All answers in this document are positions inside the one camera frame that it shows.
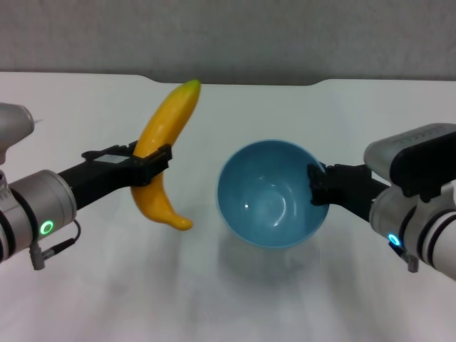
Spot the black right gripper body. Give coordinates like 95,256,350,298
326,170,391,224

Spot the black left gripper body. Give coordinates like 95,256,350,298
58,155,147,212

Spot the yellow plastic banana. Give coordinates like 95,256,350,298
130,78,202,232

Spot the blue plastic bowl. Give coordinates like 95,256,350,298
217,139,331,249

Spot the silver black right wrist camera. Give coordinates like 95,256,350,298
363,123,456,204

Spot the left arm cable with plug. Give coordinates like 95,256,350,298
28,219,82,271

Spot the arm cable with plug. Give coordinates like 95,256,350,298
388,240,420,274
28,219,82,271

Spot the right arm cable with plug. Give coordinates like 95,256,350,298
388,240,420,274

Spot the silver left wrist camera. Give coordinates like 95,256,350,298
0,103,36,165

